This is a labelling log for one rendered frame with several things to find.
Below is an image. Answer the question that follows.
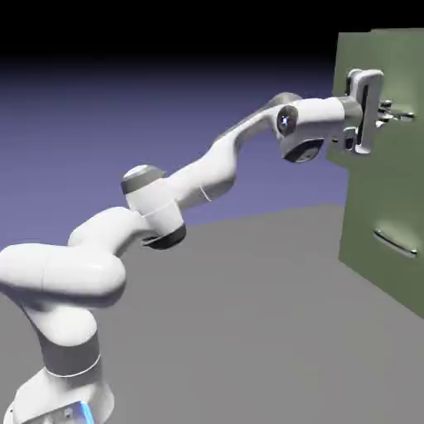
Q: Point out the green drawer front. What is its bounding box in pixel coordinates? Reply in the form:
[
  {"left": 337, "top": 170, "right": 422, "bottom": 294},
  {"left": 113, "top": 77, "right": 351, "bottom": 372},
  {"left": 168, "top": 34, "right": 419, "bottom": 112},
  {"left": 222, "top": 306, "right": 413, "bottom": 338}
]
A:
[
  {"left": 338, "top": 165, "right": 424, "bottom": 321},
  {"left": 325, "top": 30, "right": 424, "bottom": 173}
]

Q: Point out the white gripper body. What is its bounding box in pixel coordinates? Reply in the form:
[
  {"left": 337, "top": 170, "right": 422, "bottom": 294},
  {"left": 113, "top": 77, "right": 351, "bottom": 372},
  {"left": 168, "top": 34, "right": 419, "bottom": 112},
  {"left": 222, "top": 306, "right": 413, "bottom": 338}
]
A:
[{"left": 344, "top": 68, "right": 386, "bottom": 156}]

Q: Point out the green cabinet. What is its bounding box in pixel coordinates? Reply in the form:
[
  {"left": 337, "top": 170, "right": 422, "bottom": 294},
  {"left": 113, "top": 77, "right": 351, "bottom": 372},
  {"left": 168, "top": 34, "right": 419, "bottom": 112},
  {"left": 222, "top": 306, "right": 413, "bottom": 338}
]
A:
[{"left": 325, "top": 28, "right": 424, "bottom": 321}]

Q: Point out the silver drawer handle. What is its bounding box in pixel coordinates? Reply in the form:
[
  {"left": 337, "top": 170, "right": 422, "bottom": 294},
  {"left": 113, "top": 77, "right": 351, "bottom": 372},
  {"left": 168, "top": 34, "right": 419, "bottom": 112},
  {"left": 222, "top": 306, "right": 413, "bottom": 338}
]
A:
[
  {"left": 373, "top": 228, "right": 419, "bottom": 259},
  {"left": 380, "top": 99, "right": 417, "bottom": 123}
]

